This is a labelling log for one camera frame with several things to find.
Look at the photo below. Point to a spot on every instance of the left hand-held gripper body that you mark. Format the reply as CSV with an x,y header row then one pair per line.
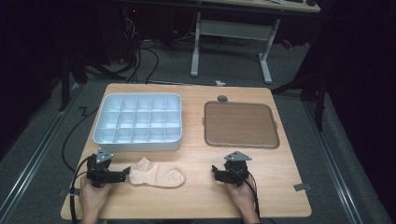
x,y
99,174

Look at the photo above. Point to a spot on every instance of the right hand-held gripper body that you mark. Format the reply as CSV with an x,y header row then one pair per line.
x,y
237,171

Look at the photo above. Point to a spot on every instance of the peach sock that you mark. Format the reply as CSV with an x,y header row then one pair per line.
x,y
158,175

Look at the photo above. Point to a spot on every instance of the white compartment box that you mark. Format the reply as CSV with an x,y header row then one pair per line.
x,y
138,121

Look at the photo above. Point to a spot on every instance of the person's left hand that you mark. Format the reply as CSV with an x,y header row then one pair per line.
x,y
93,197

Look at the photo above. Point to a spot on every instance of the person's right hand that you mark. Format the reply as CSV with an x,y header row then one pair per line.
x,y
241,199

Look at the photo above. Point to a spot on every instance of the brown wooden tray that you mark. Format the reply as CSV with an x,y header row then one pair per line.
x,y
241,124

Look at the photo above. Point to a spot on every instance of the grey round table cap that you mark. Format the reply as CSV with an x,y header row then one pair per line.
x,y
222,98

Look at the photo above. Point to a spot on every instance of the crumpled white paper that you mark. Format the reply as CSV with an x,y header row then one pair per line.
x,y
220,83

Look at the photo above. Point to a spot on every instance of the black metal stand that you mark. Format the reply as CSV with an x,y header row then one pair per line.
x,y
66,84
317,93

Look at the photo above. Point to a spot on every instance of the white-legged desk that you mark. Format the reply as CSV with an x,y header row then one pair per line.
x,y
236,29

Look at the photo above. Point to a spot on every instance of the metal floor rail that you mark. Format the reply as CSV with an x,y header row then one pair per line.
x,y
34,161
336,168

